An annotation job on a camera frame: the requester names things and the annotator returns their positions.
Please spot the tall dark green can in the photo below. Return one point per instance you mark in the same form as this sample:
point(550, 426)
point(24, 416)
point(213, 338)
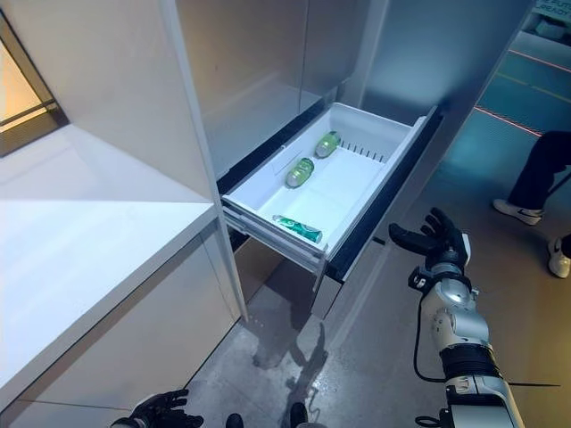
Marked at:
point(299, 227)

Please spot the white sign with text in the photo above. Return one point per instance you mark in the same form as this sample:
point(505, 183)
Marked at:
point(553, 6)

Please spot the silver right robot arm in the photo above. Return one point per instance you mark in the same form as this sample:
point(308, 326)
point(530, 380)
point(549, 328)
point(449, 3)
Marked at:
point(455, 307)

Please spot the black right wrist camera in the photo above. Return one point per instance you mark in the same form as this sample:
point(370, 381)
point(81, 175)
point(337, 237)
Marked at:
point(418, 280)

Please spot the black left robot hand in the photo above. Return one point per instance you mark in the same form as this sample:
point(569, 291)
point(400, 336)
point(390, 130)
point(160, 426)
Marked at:
point(151, 414)

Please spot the robot right leg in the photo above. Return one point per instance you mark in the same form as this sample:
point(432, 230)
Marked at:
point(299, 417)

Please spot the stainless steel fridge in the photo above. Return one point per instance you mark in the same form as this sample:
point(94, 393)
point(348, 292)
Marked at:
point(250, 53)

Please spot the white tall side panel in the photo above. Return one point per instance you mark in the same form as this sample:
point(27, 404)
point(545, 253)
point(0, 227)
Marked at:
point(196, 134)

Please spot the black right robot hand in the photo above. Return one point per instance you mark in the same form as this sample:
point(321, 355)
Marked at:
point(441, 245)

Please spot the robot left leg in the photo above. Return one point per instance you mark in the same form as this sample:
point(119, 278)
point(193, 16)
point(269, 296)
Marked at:
point(234, 421)

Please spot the small light green can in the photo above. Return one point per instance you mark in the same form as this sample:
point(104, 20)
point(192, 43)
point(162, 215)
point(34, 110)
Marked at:
point(328, 143)
point(300, 173)

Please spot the person dark trouser leg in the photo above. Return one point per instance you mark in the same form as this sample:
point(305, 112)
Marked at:
point(540, 169)

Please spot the backlit panel with dark frame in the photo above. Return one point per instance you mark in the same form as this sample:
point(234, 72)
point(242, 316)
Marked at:
point(18, 84)

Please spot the robot leg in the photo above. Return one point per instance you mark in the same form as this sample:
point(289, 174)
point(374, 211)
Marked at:
point(234, 421)
point(299, 417)

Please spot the fridge drawer with white bin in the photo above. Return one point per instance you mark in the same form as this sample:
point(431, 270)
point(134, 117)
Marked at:
point(330, 187)

